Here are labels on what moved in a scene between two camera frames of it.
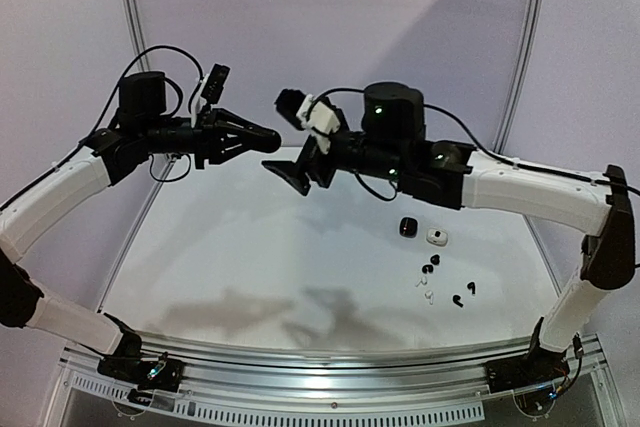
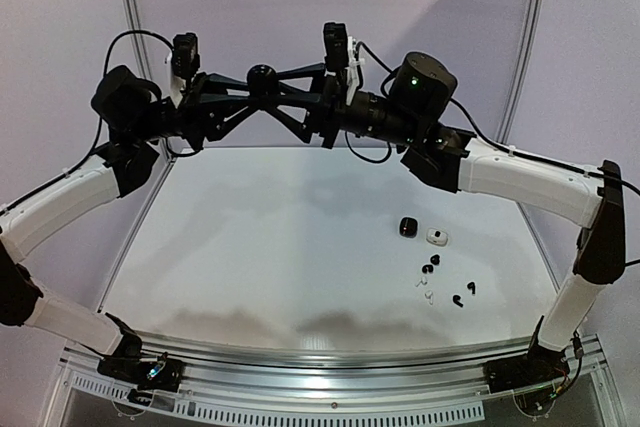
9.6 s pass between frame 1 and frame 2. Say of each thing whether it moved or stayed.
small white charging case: stayed
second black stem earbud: stayed
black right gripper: moved
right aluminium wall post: stayed
